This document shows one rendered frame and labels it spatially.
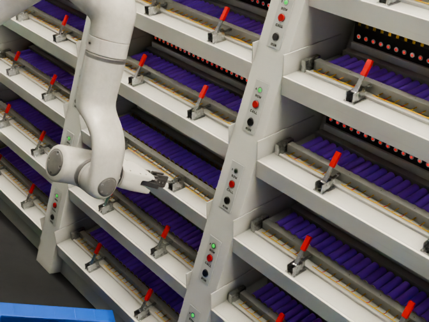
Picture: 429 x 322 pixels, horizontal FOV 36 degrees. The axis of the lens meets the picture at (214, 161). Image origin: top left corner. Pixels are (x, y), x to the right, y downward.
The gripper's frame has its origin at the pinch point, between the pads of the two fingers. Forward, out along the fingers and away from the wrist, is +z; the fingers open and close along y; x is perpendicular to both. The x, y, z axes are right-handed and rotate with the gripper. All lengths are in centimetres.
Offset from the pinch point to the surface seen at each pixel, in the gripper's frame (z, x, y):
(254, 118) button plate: 0.1, 25.3, 21.3
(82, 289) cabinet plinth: 18, -51, -31
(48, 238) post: 12, -43, -49
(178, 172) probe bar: 9.2, 1.7, -3.0
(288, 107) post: 5.2, 30.6, 25.2
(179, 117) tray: 2.1, 16.2, -3.5
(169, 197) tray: 6.0, -4.2, 0.5
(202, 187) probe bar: 9.1, 2.0, 6.9
